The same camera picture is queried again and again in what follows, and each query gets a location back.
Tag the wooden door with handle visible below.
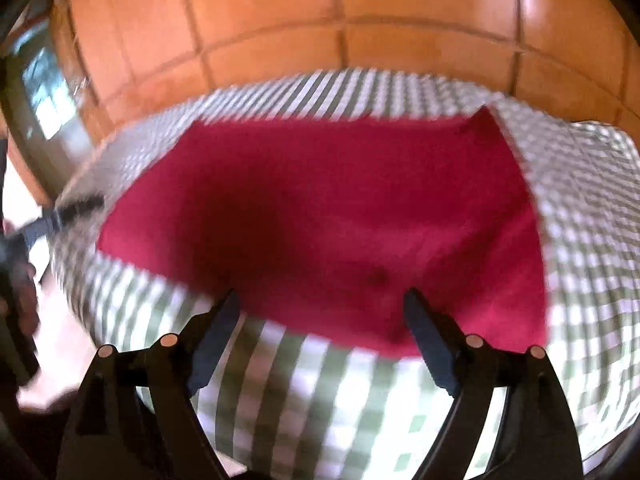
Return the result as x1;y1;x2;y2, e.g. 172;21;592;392
1;0;112;202

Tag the wooden panelled wardrobe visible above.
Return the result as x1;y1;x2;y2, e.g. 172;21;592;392
67;0;639;134

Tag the green white checkered bedspread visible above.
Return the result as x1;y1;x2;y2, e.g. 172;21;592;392
60;68;639;479

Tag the dark red cloth garment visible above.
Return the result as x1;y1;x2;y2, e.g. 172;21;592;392
98;107;548;358

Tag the person's hand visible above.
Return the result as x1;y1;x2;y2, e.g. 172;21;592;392
10;261;40;337

